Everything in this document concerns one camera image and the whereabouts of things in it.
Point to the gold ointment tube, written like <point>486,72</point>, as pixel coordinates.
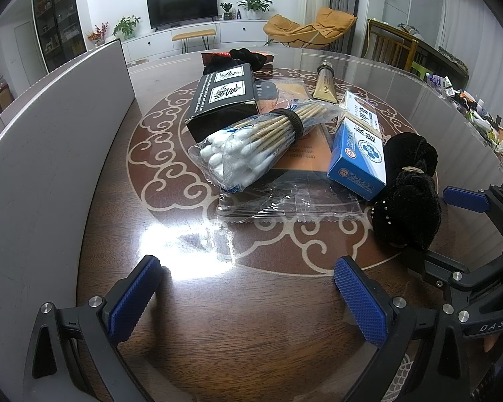
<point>325,86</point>

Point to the pile of assorted small items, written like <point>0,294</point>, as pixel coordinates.
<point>482,113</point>

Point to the black velvet scrunchie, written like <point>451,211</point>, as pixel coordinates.
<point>406,201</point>

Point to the red flower bouquet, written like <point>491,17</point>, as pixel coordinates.
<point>97,33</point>

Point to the orange lounge chair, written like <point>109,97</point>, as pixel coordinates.
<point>306,29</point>

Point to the person's right hand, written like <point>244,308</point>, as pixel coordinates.
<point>489,343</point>

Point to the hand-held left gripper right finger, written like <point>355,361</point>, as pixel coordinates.
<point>360,301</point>

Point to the wooden bench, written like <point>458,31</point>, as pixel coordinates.
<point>193,35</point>

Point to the white television cabinet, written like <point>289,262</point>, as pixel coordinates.
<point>239,31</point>

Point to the brown flat box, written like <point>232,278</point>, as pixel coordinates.
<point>310,150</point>

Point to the wooden chair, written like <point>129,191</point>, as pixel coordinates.
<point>385,46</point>

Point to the blue and white medicine box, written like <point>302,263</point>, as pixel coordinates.
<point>356,163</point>

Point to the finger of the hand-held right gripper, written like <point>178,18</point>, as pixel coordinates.
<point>442,266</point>
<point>465,200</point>

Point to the beige floor mat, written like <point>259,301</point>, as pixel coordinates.
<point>137,62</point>

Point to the small potted plant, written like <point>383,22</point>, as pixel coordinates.
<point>226,10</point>

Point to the glass door display cabinet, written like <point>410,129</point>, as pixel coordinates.
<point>58,21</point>

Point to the black television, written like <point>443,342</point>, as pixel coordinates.
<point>182,6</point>

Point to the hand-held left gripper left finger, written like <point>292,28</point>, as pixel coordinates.
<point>132,299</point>

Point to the clear packet with orange content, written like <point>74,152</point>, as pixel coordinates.
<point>289,92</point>

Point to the bag of cotton swabs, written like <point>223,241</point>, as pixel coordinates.
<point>243,150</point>

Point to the black cloth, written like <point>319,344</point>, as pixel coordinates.
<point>243,56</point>

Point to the leafy potted plant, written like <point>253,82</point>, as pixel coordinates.
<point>125,25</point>

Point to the black carton with picture labels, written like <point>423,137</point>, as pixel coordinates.
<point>218,109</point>

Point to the clear plastic bag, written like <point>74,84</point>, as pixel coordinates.
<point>276,203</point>

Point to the red foil packet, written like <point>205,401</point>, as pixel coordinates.
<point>264,57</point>

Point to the large potted plant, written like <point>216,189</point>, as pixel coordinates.
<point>253,4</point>

